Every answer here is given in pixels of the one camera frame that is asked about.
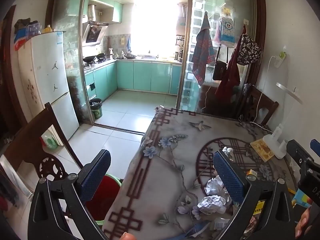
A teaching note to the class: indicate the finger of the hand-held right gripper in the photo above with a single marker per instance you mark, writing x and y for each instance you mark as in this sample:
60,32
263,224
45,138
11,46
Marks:
315,145
297,153

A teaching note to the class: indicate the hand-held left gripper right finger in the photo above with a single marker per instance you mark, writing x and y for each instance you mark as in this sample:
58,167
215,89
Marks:
228,177

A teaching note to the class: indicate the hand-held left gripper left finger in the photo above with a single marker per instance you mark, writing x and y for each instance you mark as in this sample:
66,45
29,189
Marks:
96,177

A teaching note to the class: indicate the white paper ball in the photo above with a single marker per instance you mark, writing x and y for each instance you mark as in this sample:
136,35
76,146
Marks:
213,186
211,204

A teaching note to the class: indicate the green bin red liner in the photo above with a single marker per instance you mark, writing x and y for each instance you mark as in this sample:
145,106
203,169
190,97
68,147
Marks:
100,205

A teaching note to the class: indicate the dark shoulder bag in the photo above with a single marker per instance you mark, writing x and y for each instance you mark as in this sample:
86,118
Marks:
220,70

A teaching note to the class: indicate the green trash bin black bag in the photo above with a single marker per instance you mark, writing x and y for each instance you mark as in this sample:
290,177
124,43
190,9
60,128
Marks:
96,108

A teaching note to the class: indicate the person's right hand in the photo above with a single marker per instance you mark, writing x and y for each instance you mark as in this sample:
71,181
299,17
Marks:
303,223

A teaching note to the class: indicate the person's left hand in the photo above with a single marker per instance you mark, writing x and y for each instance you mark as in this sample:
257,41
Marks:
127,236

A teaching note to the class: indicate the white desk lamp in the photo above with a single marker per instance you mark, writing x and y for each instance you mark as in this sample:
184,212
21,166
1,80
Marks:
273,145

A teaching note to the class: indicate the crumpled foil wrapper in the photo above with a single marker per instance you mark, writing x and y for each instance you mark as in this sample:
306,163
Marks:
227,152

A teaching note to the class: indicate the dark wooden chair carved back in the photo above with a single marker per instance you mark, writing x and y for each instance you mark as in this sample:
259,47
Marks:
62,136

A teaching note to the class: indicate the dark wooden chair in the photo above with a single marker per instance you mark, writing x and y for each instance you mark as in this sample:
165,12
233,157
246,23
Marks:
265,105

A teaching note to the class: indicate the green plastic bottle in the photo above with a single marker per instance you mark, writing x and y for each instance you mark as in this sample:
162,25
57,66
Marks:
50,141

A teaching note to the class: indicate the floral patterned tablecloth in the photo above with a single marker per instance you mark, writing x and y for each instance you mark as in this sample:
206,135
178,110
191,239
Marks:
170,180

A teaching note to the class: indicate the blue white wrapper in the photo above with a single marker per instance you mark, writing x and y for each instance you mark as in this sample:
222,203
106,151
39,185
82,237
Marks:
197,230

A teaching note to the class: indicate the red hanging garment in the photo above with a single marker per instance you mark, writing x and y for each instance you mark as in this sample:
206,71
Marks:
230,77

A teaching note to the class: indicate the white refrigerator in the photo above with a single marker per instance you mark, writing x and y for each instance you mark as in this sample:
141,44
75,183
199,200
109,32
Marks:
45,80

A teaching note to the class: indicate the teal lower kitchen cabinets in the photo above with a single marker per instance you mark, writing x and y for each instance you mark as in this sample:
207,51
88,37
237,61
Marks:
145,76

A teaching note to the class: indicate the black white patterned bag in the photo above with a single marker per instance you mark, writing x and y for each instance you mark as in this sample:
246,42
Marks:
247,50

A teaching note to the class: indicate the black wok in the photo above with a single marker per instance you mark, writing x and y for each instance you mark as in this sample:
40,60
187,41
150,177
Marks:
101,55
89,59

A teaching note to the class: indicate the white spray bottle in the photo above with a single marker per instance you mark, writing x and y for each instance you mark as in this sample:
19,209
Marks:
110,54

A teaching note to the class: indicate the plaid hanging cloth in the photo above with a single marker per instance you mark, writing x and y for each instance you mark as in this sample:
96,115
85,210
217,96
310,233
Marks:
201,50

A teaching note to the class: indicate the glass sliding door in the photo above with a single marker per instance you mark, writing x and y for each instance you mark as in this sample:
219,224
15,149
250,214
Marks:
195,0
72,42

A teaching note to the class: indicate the blue white cartoon pouch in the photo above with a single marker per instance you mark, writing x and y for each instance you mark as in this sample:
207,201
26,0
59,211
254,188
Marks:
227,32

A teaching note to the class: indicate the range hood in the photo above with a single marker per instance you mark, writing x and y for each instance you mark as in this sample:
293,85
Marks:
95,33

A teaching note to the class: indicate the yellow container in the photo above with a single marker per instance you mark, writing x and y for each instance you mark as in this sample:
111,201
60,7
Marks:
47,30

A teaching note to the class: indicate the clear plastic box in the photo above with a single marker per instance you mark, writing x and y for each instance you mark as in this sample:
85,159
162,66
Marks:
33,28

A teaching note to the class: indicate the silver vent pipe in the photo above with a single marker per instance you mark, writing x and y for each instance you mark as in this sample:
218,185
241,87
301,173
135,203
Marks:
92,13

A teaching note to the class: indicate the teal upper kitchen cabinet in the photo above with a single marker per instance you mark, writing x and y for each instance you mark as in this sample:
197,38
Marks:
117,12

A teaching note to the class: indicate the dark cloth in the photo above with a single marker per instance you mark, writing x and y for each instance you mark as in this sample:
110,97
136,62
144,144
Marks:
22,23

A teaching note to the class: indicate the white wall charger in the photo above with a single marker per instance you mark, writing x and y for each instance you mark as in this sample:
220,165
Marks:
281,58

